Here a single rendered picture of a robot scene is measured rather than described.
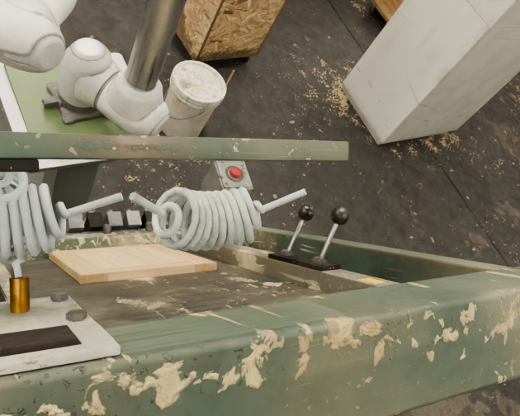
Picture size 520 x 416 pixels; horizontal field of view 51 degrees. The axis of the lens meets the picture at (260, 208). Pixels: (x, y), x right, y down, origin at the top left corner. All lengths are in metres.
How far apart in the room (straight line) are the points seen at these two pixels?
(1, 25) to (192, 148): 0.66
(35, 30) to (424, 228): 3.03
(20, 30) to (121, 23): 2.64
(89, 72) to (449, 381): 1.52
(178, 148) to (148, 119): 1.34
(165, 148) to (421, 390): 0.33
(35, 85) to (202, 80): 1.13
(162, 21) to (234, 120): 1.87
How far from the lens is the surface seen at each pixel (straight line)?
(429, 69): 3.60
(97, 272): 1.22
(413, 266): 1.21
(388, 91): 3.80
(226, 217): 0.55
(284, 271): 1.16
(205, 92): 2.94
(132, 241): 1.64
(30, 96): 2.08
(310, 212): 1.20
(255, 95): 3.64
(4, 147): 0.45
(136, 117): 1.82
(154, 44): 1.65
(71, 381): 0.40
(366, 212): 3.47
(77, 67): 1.87
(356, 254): 1.34
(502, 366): 0.66
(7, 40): 1.07
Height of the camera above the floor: 2.30
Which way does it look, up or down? 49 degrees down
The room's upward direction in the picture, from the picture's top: 38 degrees clockwise
